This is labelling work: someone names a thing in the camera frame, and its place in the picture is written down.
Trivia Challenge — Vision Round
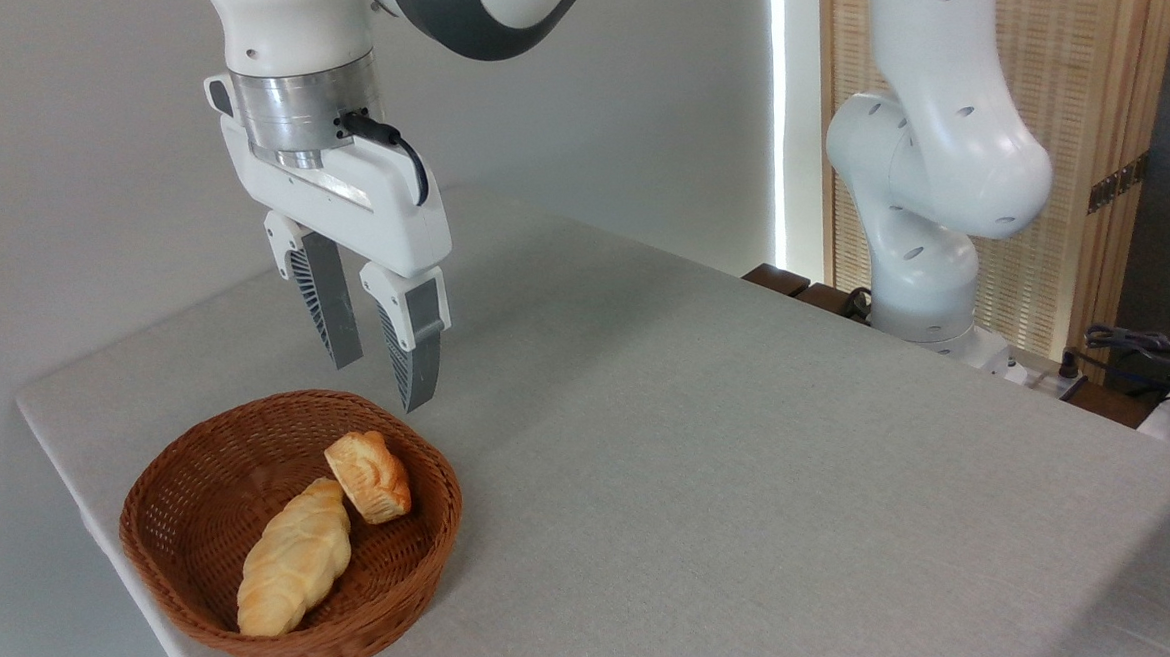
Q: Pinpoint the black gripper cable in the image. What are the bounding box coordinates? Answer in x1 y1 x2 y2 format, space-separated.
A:
335 107 431 212

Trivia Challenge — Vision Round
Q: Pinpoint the long braided bread loaf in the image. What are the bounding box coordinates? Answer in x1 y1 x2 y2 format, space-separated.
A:
230 476 358 640

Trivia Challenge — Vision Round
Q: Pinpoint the brown wicker basket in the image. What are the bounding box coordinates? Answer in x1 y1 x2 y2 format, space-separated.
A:
112 381 472 657

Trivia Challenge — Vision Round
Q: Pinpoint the small golden bread piece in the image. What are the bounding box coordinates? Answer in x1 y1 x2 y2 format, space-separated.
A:
323 428 414 528

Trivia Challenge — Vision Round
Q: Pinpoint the grey tablecloth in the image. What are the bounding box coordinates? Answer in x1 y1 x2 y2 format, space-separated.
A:
6 146 1170 657

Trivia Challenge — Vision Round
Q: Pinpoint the metal screen hinge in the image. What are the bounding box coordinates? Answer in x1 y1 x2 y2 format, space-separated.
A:
1084 152 1154 215

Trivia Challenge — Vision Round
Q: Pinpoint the white power strip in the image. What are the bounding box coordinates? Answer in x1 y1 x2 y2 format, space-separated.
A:
1005 354 1090 403

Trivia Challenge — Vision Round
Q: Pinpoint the bamboo folding screen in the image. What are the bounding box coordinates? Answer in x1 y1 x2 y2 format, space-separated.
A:
811 0 1170 397

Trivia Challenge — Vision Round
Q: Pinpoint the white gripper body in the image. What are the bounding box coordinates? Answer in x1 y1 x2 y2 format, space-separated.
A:
219 103 455 288

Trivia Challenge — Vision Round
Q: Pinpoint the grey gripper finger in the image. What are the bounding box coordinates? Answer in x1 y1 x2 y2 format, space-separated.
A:
358 257 456 417
262 206 365 375

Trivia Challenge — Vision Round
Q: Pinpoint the black cable bundle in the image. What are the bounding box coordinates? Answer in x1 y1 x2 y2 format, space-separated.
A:
1084 321 1170 413

